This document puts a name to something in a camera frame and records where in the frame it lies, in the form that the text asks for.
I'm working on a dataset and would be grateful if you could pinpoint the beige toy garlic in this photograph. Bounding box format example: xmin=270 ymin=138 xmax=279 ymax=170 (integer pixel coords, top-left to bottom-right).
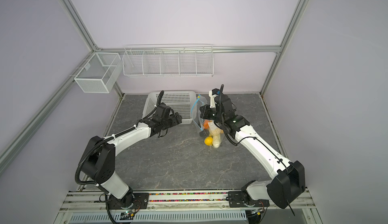
xmin=209 ymin=122 xmax=223 ymax=136

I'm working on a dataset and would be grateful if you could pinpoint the orange toy fruit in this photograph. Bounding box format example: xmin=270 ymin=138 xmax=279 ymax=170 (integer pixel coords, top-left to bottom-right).
xmin=203 ymin=120 xmax=210 ymax=129

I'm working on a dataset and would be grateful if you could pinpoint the clear zip top bag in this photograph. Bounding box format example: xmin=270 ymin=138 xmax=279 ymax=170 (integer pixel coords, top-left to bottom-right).
xmin=190 ymin=94 xmax=224 ymax=149

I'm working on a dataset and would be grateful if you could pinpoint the yellow toy lemon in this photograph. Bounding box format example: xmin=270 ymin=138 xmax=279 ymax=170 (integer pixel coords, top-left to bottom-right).
xmin=204 ymin=136 xmax=213 ymax=146

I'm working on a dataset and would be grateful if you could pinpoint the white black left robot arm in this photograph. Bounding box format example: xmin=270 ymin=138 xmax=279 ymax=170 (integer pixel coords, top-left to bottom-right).
xmin=74 ymin=90 xmax=182 ymax=209

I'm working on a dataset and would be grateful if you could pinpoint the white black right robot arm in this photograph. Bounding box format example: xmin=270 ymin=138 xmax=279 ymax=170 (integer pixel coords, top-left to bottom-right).
xmin=200 ymin=87 xmax=306 ymax=209

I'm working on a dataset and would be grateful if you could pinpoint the white perforated plastic basket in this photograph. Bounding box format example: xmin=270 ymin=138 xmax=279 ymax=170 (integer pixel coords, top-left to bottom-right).
xmin=142 ymin=91 xmax=197 ymax=125

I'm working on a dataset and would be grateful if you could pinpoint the white vent grille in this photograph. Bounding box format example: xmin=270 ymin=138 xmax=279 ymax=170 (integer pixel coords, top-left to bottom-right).
xmin=68 ymin=210 xmax=248 ymax=224

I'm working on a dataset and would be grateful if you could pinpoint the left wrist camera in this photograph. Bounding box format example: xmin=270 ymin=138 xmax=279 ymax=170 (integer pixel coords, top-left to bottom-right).
xmin=153 ymin=103 xmax=171 ymax=121

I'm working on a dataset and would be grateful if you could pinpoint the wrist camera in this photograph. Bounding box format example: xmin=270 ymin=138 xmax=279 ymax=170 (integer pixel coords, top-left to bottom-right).
xmin=209 ymin=88 xmax=220 ymax=108
xmin=153 ymin=103 xmax=171 ymax=121

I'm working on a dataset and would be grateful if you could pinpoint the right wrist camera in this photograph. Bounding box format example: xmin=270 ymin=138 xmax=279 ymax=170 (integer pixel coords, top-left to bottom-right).
xmin=209 ymin=88 xmax=220 ymax=108

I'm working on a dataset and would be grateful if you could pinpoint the white wire wall shelf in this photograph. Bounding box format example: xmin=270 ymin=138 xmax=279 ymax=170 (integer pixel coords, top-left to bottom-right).
xmin=122 ymin=44 xmax=214 ymax=77

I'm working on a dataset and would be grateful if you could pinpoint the white mesh wall box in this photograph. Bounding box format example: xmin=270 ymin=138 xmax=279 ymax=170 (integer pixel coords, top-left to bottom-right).
xmin=74 ymin=52 xmax=123 ymax=93

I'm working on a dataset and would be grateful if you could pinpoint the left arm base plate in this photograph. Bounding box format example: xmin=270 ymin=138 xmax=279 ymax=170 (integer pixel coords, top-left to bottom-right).
xmin=108 ymin=192 xmax=149 ymax=210

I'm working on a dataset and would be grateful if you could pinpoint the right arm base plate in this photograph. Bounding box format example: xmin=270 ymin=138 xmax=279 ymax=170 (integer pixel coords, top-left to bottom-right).
xmin=226 ymin=190 xmax=270 ymax=208

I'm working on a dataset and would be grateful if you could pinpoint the aluminium front rail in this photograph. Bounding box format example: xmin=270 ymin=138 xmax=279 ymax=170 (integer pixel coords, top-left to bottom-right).
xmin=60 ymin=188 xmax=316 ymax=213

